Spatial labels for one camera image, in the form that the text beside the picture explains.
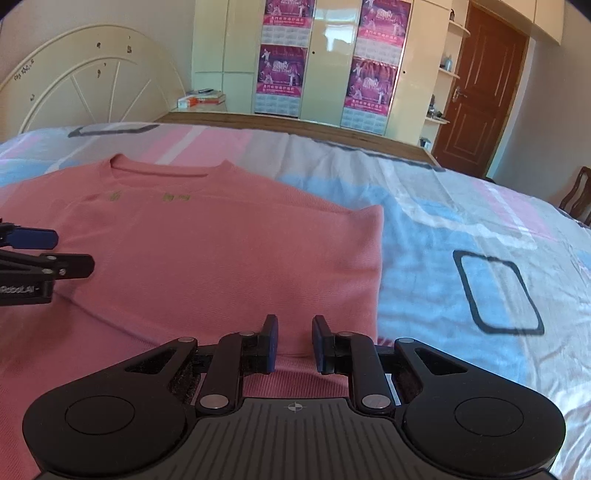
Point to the white and orange box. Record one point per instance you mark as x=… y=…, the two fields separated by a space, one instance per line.
x=184 y=103

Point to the wooden chair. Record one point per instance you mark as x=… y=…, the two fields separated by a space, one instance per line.
x=577 y=194

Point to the wooden bed frame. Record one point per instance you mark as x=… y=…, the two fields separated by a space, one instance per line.
x=323 y=129

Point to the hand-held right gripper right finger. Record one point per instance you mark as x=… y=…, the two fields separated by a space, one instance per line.
x=319 y=346

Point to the pink wall poster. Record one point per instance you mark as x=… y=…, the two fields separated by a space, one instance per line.
x=385 y=25
x=288 y=21
x=369 y=92
x=280 y=78

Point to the stack of books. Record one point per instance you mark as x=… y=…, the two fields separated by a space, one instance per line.
x=210 y=97

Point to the cream arched headboard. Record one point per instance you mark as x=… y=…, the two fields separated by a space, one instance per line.
x=92 y=78

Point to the small bottle on shelf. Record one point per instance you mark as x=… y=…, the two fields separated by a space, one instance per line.
x=447 y=62

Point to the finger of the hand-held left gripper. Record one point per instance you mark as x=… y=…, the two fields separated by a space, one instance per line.
x=37 y=238
x=69 y=266

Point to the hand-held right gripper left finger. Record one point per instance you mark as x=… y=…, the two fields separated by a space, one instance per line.
x=270 y=346

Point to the cream wardrobe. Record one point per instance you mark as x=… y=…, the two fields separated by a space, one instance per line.
x=323 y=69

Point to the brown wooden door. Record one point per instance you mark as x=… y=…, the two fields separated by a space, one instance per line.
x=480 y=92

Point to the pink sweater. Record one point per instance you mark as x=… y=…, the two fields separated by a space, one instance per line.
x=207 y=240

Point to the patterned pastel bedsheet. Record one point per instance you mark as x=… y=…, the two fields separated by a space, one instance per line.
x=461 y=221

